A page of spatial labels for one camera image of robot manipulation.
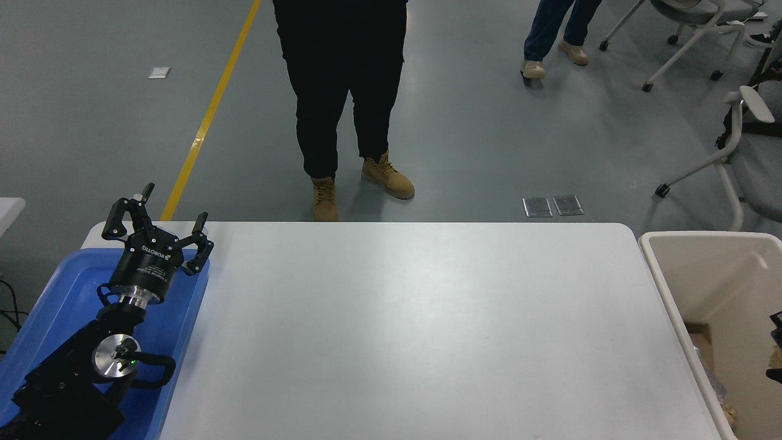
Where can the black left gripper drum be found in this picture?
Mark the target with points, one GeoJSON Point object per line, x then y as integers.
{"type": "Point", "coordinates": [149, 263]}

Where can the small tan paper ball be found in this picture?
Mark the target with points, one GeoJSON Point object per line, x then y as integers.
{"type": "Point", "coordinates": [729, 415]}

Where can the brown cardboard piece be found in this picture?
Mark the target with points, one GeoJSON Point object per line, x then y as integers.
{"type": "Point", "coordinates": [701, 342]}

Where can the blue plastic tray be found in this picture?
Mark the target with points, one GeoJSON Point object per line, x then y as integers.
{"type": "Point", "coordinates": [61, 293]}

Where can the large pale plastic bin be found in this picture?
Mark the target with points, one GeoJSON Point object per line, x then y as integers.
{"type": "Point", "coordinates": [678, 287]}

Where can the yellow floor tape line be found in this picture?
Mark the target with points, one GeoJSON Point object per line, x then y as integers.
{"type": "Point", "coordinates": [208, 116]}

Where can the person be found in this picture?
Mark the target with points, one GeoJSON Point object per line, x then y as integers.
{"type": "Point", "coordinates": [550, 30]}
{"type": "Point", "coordinates": [342, 79]}

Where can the silver floor outlet cover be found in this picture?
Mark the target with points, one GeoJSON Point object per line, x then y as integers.
{"type": "Point", "coordinates": [537, 206]}
{"type": "Point", "coordinates": [568, 205]}

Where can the white frame office chair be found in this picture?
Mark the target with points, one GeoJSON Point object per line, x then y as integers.
{"type": "Point", "coordinates": [763, 177]}
{"type": "Point", "coordinates": [702, 9]}

